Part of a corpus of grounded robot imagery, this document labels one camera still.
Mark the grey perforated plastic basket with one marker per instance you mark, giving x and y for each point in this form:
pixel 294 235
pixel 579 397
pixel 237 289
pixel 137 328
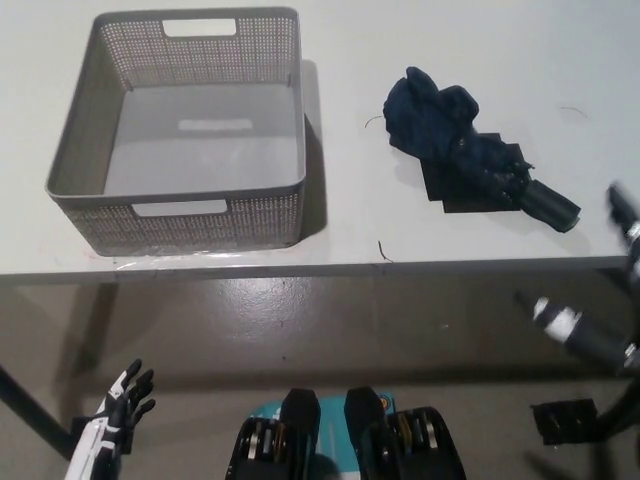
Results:
pixel 200 235

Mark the black ribbed robot body block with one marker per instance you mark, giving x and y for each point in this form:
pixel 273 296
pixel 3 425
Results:
pixel 370 425
pixel 295 425

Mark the black tape patch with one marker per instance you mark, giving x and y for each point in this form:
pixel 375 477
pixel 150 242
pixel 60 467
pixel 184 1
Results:
pixel 441 187

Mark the black metal table leg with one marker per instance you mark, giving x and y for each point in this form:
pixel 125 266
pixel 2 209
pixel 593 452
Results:
pixel 622 410
pixel 30 405

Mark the black floor tape square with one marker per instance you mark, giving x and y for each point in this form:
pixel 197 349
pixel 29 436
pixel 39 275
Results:
pixel 565 422
pixel 76 425

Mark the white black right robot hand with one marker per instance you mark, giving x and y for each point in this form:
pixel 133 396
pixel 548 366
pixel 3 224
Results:
pixel 560 322

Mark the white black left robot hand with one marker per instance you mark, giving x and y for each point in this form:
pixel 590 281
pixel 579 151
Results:
pixel 116 400

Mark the navy umbrella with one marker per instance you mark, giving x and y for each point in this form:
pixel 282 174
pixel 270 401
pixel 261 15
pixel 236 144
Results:
pixel 435 115

